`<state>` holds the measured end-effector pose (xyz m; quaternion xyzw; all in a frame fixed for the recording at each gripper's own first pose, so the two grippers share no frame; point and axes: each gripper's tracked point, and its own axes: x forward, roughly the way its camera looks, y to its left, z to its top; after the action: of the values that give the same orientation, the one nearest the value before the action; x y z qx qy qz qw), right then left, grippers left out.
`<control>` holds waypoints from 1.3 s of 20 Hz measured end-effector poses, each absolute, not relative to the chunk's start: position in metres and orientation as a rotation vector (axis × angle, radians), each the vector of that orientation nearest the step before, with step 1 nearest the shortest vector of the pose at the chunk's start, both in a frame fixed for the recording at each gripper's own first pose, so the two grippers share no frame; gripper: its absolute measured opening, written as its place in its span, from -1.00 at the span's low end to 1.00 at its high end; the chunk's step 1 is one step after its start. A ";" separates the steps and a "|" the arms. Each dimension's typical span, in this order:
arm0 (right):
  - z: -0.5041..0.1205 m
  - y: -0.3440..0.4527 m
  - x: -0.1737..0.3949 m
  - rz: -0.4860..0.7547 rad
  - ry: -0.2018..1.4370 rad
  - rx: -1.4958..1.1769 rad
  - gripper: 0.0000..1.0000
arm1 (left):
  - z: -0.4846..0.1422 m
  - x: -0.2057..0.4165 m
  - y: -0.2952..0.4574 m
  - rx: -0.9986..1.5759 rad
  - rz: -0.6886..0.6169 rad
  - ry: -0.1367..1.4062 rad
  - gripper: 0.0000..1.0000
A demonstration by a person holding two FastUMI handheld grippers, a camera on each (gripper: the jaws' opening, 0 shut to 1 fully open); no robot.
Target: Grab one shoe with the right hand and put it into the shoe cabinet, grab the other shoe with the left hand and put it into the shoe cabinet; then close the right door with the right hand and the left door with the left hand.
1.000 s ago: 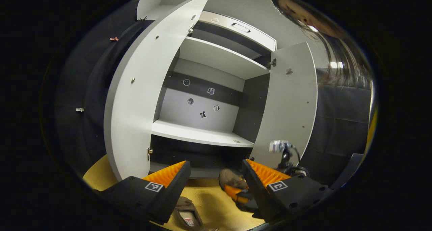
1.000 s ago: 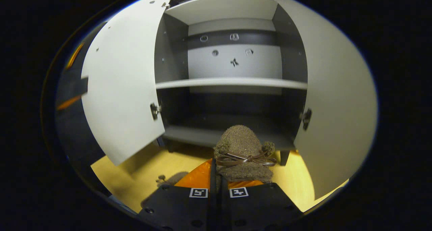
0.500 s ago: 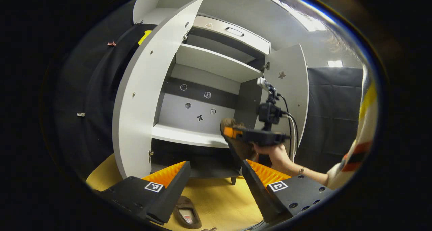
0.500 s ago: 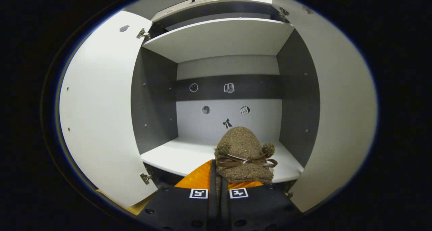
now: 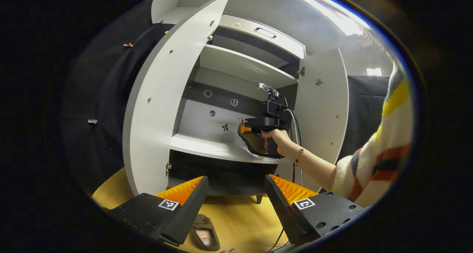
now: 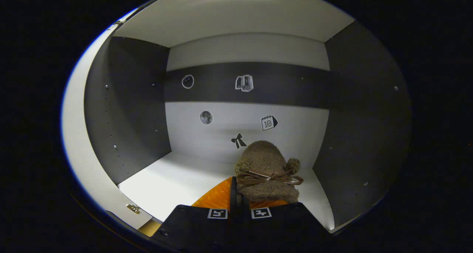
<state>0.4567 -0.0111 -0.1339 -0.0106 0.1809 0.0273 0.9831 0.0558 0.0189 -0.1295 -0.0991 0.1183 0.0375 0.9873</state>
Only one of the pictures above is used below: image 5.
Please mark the grey cabinet door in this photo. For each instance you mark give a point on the grey cabinet door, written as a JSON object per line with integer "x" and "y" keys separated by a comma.
{"x": 159, "y": 98}
{"x": 321, "y": 112}

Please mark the grey cabinet drawer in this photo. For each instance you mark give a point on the grey cabinet drawer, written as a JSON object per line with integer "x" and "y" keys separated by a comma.
{"x": 244, "y": 29}

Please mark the black clip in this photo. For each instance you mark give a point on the black clip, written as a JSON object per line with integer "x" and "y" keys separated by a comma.
{"x": 158, "y": 23}

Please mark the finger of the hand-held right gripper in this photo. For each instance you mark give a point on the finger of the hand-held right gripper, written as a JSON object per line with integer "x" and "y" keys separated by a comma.
{"x": 245, "y": 129}

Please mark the small ceiling light panel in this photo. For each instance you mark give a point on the small ceiling light panel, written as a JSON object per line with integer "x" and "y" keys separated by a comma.
{"x": 374, "y": 71}

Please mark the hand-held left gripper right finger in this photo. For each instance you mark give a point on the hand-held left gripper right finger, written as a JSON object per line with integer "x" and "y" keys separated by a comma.
{"x": 284, "y": 216}

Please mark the grey shoe cabinet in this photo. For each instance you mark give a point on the grey shoe cabinet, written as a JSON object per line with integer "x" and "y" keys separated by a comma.
{"x": 236, "y": 64}

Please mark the large ceiling light panel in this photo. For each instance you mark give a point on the large ceiling light panel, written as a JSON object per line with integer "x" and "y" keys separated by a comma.
{"x": 340, "y": 20}

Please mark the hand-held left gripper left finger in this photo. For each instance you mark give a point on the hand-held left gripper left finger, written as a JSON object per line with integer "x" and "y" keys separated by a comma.
{"x": 192, "y": 208}

